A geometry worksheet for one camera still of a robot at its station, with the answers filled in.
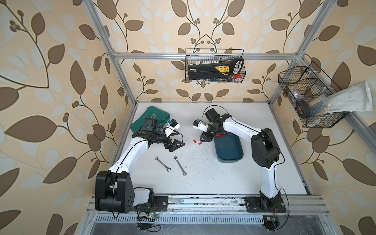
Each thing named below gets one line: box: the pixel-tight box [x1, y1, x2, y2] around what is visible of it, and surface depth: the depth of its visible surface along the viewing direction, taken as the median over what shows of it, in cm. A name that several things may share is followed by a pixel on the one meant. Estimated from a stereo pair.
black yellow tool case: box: [187, 56, 245, 81], surface depth 85 cm
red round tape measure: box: [234, 73, 243, 83], surface depth 89 cm
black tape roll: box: [295, 99, 311, 119], surface depth 67 cm
